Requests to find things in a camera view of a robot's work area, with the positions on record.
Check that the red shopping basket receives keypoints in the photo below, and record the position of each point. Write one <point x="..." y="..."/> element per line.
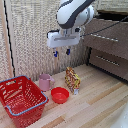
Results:
<point x="20" y="100"/>

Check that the beige woven folding screen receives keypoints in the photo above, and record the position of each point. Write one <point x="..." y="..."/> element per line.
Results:
<point x="31" y="40"/>

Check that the yellow red snack bag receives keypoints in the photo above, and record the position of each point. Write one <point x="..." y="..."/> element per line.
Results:
<point x="72" y="80"/>

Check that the pink mug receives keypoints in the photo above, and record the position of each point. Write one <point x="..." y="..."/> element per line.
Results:
<point x="44" y="82"/>

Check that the brown drawer cabinet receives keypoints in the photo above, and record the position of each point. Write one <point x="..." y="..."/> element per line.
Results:
<point x="106" y="43"/>

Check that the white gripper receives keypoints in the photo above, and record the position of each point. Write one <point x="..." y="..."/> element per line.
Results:
<point x="63" y="38"/>

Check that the red plastic bowl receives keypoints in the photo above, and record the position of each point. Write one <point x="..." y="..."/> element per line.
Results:
<point x="60" y="95"/>

